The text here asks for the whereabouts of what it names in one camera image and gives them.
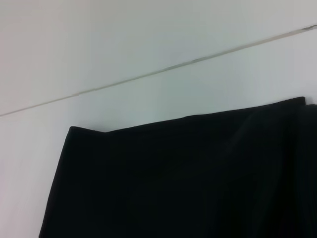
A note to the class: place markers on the black shirt with FREE print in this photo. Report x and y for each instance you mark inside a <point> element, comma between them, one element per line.
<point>185,178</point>

